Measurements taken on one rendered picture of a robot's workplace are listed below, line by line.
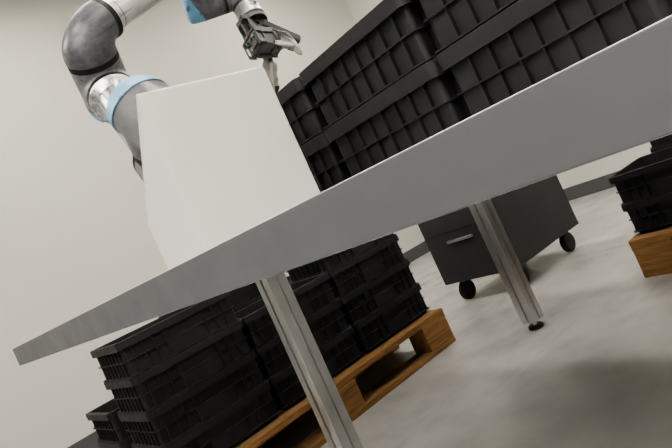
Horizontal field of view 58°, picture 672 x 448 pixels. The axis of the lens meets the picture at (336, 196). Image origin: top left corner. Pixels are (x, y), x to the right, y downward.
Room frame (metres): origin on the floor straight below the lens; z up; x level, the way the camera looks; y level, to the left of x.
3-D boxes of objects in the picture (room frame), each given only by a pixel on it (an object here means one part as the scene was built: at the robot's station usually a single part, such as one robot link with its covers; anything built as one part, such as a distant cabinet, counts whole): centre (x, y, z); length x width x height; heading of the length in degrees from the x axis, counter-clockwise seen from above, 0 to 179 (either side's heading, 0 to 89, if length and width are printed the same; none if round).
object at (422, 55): (1.08, -0.27, 0.87); 0.40 x 0.30 x 0.11; 126
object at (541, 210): (3.08, -0.68, 0.45); 0.62 x 0.45 x 0.90; 130
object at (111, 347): (2.00, 0.69, 0.37); 0.40 x 0.30 x 0.45; 129
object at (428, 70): (1.08, -0.27, 0.76); 0.40 x 0.30 x 0.12; 126
